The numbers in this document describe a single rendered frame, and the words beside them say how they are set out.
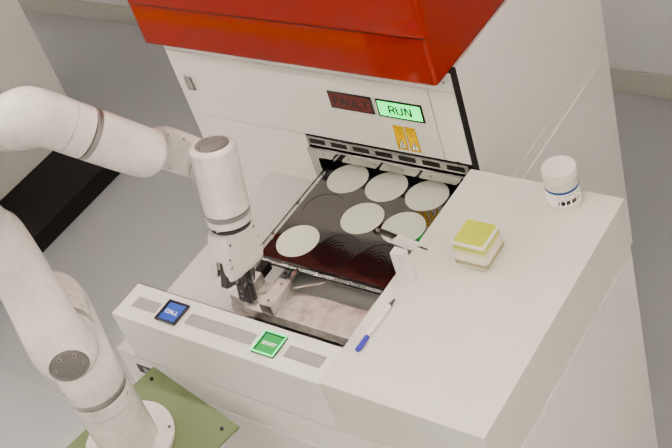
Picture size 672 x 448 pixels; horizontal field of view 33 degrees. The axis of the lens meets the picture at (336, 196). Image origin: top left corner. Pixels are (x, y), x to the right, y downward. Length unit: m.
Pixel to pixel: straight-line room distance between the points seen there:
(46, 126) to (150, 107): 3.09
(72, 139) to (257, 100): 0.95
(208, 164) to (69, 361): 0.42
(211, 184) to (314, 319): 0.51
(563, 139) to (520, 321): 0.85
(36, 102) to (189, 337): 0.71
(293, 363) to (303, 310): 0.23
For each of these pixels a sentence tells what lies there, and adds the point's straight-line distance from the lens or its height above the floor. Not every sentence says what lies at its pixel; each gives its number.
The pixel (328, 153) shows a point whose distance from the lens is 2.68.
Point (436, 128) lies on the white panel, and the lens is 2.44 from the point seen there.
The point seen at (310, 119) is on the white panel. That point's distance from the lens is 2.65.
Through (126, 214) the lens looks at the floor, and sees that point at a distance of 4.37.
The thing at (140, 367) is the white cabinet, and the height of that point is 0.78.
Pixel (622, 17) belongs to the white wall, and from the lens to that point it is 4.02.
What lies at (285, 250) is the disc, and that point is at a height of 0.90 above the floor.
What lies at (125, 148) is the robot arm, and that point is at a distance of 1.88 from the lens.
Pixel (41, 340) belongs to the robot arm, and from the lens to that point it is 2.03.
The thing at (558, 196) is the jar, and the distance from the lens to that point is 2.29.
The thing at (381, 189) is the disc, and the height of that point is 0.90.
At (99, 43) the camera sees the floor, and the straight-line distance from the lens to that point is 5.53.
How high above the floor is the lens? 2.53
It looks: 39 degrees down
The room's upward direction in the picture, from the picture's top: 19 degrees counter-clockwise
